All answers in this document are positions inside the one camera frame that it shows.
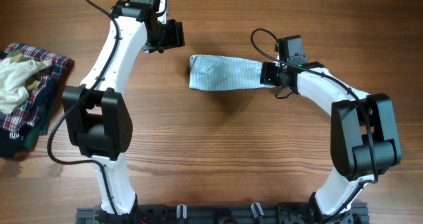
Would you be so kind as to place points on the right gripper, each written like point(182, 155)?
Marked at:
point(267, 73)

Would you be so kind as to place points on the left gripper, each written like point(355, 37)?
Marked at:
point(175, 37)

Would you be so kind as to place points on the light blue striped baby pants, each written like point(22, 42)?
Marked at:
point(222, 73)

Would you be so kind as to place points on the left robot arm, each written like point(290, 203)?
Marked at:
point(98, 121)

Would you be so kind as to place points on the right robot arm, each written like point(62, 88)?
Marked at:
point(364, 141)

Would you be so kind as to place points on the olive green garment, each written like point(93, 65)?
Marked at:
point(33, 81)

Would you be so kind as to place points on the dark green folded garment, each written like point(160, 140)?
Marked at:
point(41, 128)

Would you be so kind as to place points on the white baby garment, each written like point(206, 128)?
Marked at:
point(13, 78)

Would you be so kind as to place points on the red blue plaid shirt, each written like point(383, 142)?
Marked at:
point(60, 63)

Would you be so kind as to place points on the navy blue folded garment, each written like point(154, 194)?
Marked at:
point(11, 141)

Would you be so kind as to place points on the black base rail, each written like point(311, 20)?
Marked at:
point(276, 213)

